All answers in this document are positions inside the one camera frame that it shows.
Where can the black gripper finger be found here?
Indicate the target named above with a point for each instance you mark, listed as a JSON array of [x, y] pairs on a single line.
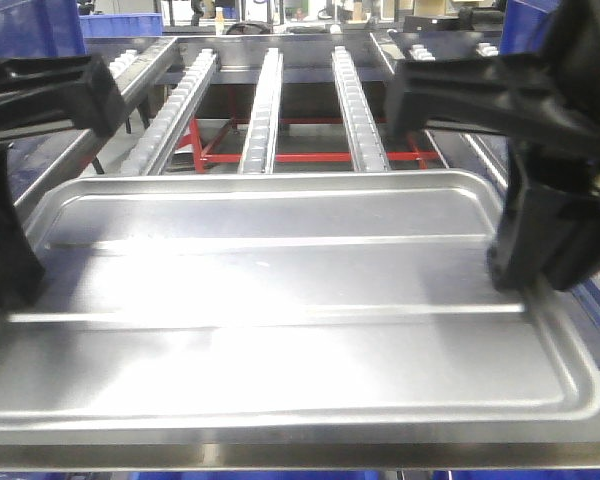
[[554, 104], [21, 273], [50, 94], [550, 223]]

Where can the silver metal tray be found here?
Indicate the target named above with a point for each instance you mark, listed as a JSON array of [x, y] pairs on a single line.
[[202, 305]]

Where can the left blue plastic bin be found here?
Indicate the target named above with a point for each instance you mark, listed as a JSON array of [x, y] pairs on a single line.
[[40, 29]]

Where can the distant blue crate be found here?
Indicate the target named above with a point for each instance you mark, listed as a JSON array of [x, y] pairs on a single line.
[[121, 25]]

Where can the white roller track left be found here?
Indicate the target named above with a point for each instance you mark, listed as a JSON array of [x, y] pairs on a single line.
[[159, 142]]

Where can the white roller track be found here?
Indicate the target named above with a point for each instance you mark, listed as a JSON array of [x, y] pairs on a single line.
[[260, 143], [159, 142], [364, 141]]

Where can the white roller track right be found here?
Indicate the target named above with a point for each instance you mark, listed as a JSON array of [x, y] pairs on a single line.
[[364, 141]]

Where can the steel front rack bar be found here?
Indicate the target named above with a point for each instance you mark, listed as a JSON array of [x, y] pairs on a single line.
[[300, 456]]

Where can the white roller track middle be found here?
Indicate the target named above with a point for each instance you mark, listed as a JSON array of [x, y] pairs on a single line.
[[260, 143]]

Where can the red metal frame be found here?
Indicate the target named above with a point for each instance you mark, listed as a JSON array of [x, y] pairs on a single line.
[[310, 144]]

